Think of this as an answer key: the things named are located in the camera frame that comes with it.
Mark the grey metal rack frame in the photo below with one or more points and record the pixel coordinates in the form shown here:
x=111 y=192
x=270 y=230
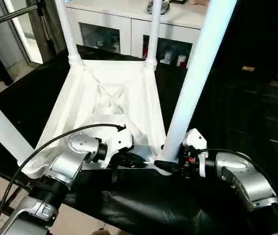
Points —
x=16 y=24

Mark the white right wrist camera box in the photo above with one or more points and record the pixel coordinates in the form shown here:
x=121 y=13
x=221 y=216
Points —
x=195 y=139

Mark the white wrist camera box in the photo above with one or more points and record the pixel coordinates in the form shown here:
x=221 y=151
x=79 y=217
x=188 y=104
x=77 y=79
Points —
x=118 y=142
x=195 y=139

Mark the small yellow label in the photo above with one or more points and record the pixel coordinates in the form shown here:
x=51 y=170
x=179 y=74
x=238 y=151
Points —
x=248 y=68

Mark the black work mat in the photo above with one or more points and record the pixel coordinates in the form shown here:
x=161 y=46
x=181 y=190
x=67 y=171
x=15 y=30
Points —
x=217 y=205

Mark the white plastic table top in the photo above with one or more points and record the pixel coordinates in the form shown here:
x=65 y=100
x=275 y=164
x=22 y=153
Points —
x=109 y=98

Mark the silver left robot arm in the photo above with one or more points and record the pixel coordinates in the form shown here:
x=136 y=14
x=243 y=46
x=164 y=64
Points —
x=60 y=171

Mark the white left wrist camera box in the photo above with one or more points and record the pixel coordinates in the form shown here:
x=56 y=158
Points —
x=118 y=142

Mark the white plastic table leg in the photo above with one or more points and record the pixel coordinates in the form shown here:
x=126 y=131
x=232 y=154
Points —
x=2 y=127
x=197 y=73
x=153 y=32
x=68 y=29

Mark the grey crumpled bundle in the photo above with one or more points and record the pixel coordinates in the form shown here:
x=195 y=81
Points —
x=157 y=6

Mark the white glass-door cabinet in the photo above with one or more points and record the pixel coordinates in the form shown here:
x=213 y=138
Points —
x=114 y=24

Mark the red bottle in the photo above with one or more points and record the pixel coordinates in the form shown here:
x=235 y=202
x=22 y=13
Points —
x=146 y=53

